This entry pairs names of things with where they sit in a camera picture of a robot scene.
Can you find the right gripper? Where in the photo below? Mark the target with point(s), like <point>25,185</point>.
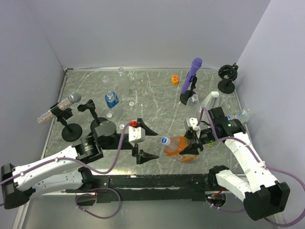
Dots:
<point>191,149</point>

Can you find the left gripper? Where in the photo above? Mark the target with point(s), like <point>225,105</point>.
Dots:
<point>143,156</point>

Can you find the orange drink bottle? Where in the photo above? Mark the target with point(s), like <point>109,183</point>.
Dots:
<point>177,144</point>

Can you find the blue white drink cap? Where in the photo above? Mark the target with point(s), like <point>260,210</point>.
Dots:
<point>165,141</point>

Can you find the blue label water bottle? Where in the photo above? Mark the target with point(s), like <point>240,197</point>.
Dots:
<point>111,99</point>

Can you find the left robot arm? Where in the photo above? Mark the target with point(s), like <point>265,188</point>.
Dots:
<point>69,169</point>

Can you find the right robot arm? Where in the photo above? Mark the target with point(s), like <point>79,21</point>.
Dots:
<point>262,194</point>

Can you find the clear open bottle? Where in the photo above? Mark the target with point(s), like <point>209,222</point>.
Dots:
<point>193,107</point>

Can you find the small clear labelled bottle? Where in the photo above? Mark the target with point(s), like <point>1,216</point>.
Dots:
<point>243,115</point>

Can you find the clear bottle at back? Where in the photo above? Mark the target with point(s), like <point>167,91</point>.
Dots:
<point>121,71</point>

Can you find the small white cap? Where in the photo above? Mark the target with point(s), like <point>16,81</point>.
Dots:
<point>109,115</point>

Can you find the empty black stand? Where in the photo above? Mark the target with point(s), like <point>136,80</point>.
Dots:
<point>90,105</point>

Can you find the purple microphone stand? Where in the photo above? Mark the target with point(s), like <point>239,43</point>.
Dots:
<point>189,93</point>

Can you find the yellow orange toy cap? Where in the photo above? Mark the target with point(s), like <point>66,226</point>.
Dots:
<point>175,79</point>

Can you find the black microphone stand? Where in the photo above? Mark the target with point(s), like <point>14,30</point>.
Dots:
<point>70,132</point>

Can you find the black round clamp stand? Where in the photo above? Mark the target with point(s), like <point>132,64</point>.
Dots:
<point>228,74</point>

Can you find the purple microphone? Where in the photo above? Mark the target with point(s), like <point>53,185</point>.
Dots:
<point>195,66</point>

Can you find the silver glitter microphone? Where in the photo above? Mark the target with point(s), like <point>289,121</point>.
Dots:
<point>66,103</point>

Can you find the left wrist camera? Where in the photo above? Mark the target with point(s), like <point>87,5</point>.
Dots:
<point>136,133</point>

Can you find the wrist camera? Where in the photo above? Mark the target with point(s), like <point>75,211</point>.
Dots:
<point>136,133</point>
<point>191,124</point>

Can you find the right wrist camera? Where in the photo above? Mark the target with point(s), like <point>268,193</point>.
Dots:
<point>191,124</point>

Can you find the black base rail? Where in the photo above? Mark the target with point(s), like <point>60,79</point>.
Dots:
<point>149,187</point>

